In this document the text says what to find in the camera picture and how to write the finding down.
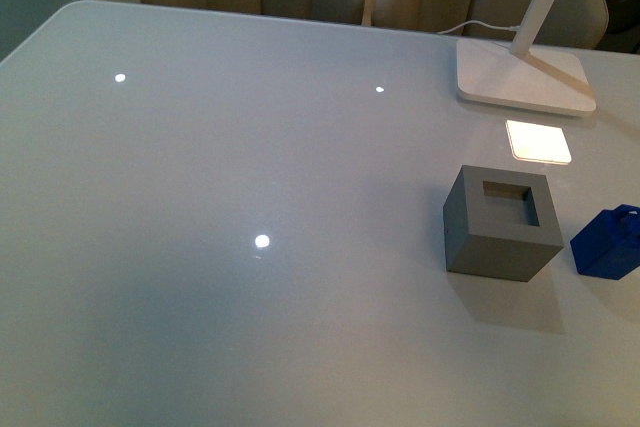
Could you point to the blue block with handle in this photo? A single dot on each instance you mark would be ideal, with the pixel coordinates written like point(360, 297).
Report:
point(608, 246)

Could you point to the gray hollow cube base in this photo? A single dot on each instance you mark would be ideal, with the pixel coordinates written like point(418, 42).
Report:
point(500, 224)

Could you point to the white desk lamp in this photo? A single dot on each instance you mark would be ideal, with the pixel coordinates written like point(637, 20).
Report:
point(521, 75)

